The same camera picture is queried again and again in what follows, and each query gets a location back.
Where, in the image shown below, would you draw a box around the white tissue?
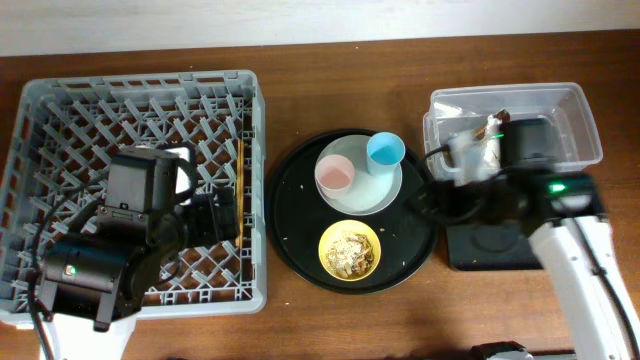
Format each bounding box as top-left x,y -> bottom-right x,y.
447,114 -> 504,184

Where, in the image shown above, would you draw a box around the gold coffee sachet wrapper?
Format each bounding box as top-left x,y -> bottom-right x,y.
473,109 -> 511,141

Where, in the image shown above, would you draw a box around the wooden chopstick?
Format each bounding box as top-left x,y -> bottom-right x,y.
235,138 -> 245,251

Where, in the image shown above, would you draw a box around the blue plastic cup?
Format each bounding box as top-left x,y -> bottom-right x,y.
366,132 -> 406,176

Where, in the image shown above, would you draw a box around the white round plate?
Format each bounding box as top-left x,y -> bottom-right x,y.
315,135 -> 403,216

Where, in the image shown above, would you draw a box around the pink plastic cup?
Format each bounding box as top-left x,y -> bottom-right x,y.
314,154 -> 355,199

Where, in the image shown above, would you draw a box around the yellow bowl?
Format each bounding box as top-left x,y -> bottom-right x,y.
318,220 -> 382,282

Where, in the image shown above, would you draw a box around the food scraps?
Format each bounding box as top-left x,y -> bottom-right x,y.
325,232 -> 375,279

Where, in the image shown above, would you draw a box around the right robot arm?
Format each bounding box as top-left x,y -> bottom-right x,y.
408,118 -> 639,359

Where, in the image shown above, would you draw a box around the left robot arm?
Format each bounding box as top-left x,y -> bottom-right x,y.
27,147 -> 240,359

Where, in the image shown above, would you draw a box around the black rectangular waste tray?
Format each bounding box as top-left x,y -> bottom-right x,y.
446,222 -> 542,271

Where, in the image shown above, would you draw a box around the clear plastic waste bin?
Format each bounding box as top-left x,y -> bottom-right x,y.
423,82 -> 603,172

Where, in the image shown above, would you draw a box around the grey dishwasher rack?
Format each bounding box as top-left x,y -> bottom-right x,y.
1,70 -> 267,329

